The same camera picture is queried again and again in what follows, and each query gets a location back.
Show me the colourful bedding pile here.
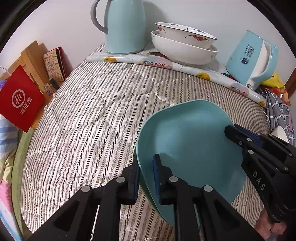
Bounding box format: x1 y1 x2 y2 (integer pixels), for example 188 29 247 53
1 116 34 240

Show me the large white bowl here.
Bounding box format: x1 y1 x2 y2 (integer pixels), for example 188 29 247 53
271 126 289 143

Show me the brown wooden door frame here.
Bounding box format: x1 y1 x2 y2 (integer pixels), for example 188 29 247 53
285 69 296 97

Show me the rolled fruit-print table mat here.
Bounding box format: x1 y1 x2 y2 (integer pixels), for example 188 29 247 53
86 52 267 108

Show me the red snack bag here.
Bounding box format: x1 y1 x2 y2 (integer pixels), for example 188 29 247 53
265 87 291 106

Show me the person's right hand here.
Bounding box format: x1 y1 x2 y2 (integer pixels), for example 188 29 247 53
254 208 287 240

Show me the red paper bag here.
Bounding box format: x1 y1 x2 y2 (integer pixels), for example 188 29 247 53
1 66 45 132

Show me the yellow chips bag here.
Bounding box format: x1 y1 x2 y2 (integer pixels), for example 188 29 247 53
261 72 285 89

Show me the striped quilted cover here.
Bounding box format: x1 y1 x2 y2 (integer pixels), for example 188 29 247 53
21 61 268 240

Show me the light blue electric kettle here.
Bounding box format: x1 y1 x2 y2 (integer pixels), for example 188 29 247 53
226 30 278 90

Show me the grey checked folded cloth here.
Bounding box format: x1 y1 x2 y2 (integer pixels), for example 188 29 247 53
265 89 295 147

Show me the light blue thermos jug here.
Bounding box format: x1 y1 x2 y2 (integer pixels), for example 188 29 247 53
90 0 146 54

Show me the white scroll-pattern bowl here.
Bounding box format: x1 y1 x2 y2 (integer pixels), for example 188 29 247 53
151 31 219 66

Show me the wooden chair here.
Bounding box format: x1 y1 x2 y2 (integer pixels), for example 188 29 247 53
1 41 56 130

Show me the patterned book box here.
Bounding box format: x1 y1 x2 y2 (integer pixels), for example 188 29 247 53
43 47 73 82

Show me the blue square plate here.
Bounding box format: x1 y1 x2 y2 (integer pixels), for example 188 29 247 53
135 99 247 227

